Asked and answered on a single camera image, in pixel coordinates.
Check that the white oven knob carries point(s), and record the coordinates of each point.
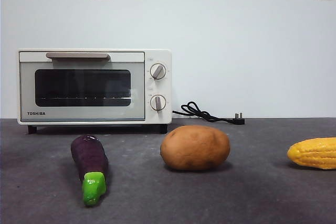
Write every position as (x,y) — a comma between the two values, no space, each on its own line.
(157,71)
(157,102)

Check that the white Toshiba toaster oven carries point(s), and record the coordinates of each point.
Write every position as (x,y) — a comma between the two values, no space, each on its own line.
(157,117)

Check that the brown potato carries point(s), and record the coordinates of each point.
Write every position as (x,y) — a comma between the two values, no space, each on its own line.
(195,148)

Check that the purple eggplant with green stem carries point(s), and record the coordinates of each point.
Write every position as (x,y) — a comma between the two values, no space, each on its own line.
(89,155)

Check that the yellow corn cob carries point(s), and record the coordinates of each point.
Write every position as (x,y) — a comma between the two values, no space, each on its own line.
(315,153)

